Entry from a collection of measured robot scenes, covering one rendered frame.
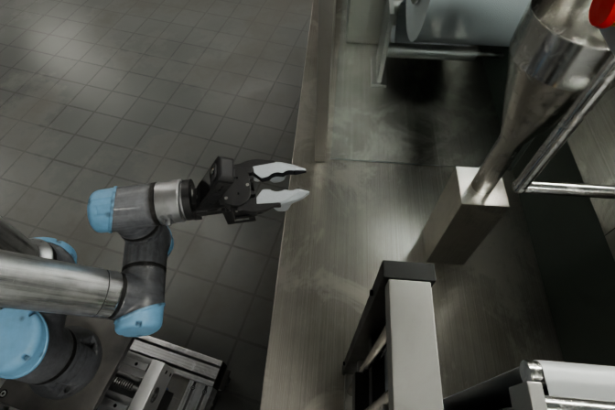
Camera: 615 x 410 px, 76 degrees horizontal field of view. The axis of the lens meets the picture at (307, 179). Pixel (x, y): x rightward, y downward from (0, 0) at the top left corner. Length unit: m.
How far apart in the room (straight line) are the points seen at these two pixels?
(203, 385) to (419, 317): 1.30
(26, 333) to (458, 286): 0.89
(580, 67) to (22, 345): 0.96
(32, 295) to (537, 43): 0.73
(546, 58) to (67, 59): 3.15
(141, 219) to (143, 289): 0.12
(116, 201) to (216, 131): 1.81
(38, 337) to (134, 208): 0.33
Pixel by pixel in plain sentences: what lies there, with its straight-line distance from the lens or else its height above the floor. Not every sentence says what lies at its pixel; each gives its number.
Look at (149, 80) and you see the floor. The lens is 2.95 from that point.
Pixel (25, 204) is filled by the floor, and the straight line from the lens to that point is 2.59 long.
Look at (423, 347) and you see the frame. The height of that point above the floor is 1.44.
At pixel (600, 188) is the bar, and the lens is 0.57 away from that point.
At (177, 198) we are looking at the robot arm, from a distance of 0.68.
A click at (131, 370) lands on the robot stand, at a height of 0.76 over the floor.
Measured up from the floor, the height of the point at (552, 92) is 1.46.
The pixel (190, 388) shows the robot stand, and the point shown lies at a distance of 1.63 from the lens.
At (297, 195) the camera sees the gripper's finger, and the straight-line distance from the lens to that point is 0.67.
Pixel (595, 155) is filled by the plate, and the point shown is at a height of 1.20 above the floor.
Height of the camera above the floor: 1.80
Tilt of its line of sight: 55 degrees down
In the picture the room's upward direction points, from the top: straight up
